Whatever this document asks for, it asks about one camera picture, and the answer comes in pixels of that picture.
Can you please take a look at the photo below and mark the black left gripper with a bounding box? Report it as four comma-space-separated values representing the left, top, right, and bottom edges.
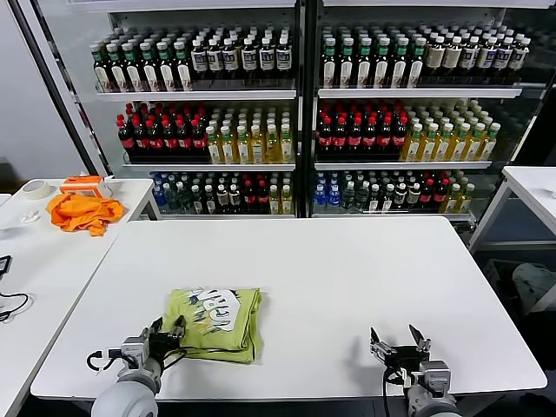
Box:
147, 314, 187, 361

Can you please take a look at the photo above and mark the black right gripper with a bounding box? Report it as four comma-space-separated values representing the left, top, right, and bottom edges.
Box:
368, 323, 432, 374

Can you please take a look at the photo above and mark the green t-shirt with white print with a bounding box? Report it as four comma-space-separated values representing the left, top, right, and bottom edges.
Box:
167, 286, 265, 364

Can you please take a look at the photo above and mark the white side table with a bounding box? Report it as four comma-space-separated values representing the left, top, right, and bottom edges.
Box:
0, 177, 162, 417

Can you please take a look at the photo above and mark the crumpled orange cloth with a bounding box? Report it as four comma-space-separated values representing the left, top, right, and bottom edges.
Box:
45, 193, 126, 238

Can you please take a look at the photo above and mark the grey bag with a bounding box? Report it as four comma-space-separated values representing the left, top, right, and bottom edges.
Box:
511, 262, 556, 317

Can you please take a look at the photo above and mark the small red cap cola bottle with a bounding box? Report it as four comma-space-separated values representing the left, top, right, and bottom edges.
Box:
419, 178, 434, 212
255, 180, 269, 214
241, 180, 255, 214
432, 178, 448, 212

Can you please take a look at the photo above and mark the orange and white box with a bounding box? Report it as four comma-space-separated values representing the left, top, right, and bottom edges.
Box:
58, 175, 115, 199

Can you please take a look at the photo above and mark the yellow juice bottle green label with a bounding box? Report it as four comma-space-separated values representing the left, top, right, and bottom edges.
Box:
264, 124, 281, 165
448, 122, 470, 162
465, 122, 486, 162
433, 123, 453, 162
416, 123, 439, 162
235, 125, 251, 165
480, 122, 500, 162
204, 126, 222, 165
249, 124, 266, 165
278, 123, 295, 165
399, 123, 423, 162
219, 125, 235, 165

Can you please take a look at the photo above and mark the beige masking tape roll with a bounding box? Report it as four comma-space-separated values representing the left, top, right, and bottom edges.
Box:
20, 180, 56, 202

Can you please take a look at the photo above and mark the white table with metal legs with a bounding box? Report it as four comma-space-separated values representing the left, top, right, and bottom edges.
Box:
467, 165, 556, 318

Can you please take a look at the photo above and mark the white store shelf unit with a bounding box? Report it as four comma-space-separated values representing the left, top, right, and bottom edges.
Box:
8, 0, 305, 221

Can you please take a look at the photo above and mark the beverage display shelf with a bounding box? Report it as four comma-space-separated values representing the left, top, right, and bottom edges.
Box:
303, 0, 556, 227

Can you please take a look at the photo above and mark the dark bottle green cap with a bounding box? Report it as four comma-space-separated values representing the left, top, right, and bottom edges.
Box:
156, 41, 176, 93
321, 37, 338, 89
407, 37, 427, 89
172, 41, 193, 92
122, 42, 142, 94
390, 37, 409, 89
106, 43, 126, 94
138, 42, 159, 93
89, 43, 109, 94
355, 37, 374, 89
338, 37, 355, 89
373, 37, 391, 89

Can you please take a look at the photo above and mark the dark bottle blue white label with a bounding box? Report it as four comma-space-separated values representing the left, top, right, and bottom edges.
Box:
257, 37, 275, 80
508, 37, 531, 82
189, 39, 208, 80
493, 36, 513, 80
240, 37, 258, 80
475, 36, 496, 79
458, 36, 479, 78
274, 36, 292, 80
221, 37, 239, 80
206, 38, 224, 80

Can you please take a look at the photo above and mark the dark bottle beige label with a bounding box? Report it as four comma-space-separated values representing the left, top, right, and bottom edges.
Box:
441, 36, 462, 77
424, 36, 445, 77

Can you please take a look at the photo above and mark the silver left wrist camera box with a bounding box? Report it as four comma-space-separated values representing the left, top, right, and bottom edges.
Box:
120, 334, 151, 366

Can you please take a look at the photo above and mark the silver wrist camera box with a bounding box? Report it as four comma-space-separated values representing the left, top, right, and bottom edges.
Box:
120, 334, 151, 366
419, 359, 452, 390

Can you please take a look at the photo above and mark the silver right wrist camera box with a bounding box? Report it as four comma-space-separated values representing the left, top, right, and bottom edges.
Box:
419, 359, 452, 390

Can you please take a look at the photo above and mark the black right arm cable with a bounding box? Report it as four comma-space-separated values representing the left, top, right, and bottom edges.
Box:
381, 367, 407, 417

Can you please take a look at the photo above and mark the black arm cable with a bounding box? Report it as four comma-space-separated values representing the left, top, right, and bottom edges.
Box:
85, 349, 123, 372
381, 367, 407, 417

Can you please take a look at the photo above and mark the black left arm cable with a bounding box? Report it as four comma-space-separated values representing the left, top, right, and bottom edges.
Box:
85, 349, 123, 372

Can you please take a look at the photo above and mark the thin black table cable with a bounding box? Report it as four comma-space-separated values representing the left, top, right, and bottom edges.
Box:
0, 293, 35, 323

